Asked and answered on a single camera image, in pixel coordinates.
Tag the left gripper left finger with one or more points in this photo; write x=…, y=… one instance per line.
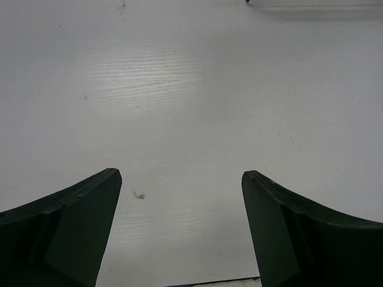
x=60, y=239

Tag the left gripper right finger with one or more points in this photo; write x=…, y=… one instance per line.
x=299, y=242

